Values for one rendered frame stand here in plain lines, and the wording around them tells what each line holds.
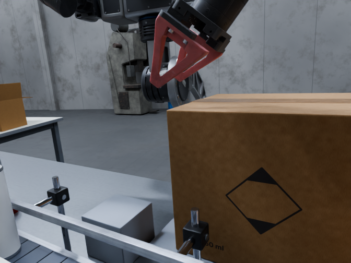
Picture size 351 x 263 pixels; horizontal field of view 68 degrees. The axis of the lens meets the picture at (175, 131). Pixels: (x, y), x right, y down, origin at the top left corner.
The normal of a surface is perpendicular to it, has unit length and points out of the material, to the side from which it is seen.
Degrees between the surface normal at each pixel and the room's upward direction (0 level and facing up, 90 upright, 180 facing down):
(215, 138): 90
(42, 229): 0
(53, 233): 0
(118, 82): 90
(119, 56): 90
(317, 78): 90
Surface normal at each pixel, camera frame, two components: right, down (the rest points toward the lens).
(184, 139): -0.49, 0.23
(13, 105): 0.98, 0.00
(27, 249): -0.06, -0.97
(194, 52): -0.48, 0.50
